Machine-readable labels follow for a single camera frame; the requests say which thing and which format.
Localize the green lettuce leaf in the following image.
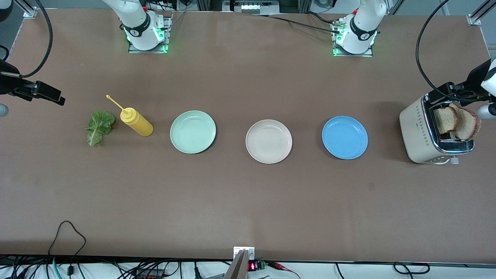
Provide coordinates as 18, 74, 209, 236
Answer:
85, 110, 116, 147

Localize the mint green plate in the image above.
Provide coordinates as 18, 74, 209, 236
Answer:
170, 110, 217, 154

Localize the grey aluminium bar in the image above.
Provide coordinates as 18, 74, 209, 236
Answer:
224, 250, 249, 279

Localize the cream and chrome toaster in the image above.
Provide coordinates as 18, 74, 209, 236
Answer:
399, 92, 475, 165

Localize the black coiled cable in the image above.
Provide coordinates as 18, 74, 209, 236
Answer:
393, 262, 431, 275

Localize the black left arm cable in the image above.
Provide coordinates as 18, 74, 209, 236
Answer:
415, 0, 493, 104

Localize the light bread slice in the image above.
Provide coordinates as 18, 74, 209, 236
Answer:
433, 107, 458, 135

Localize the white metal bracket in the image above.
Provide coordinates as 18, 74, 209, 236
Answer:
233, 247, 255, 261

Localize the white power box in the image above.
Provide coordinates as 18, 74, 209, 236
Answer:
223, 0, 279, 14

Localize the red clip lead cable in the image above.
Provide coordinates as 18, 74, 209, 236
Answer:
267, 262, 302, 279

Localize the blue plate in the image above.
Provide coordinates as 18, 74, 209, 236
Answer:
322, 116, 369, 160

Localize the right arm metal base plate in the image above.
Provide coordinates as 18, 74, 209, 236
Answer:
128, 12, 173, 54

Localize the thin black looped cable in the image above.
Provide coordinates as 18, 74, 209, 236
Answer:
48, 221, 86, 256

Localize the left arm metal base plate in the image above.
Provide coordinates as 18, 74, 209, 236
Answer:
331, 19, 373, 58

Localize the black cable across table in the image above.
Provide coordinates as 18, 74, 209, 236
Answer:
252, 14, 341, 34

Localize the yellow squeeze bottle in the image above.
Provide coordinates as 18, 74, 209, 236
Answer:
106, 95, 154, 137

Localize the brown-crusted bread slice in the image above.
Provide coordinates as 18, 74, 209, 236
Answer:
449, 102, 482, 141

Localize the aluminium frame post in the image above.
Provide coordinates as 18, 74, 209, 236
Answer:
14, 0, 38, 19
467, 0, 496, 26

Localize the beige plate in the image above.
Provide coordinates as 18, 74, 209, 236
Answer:
245, 119, 293, 164

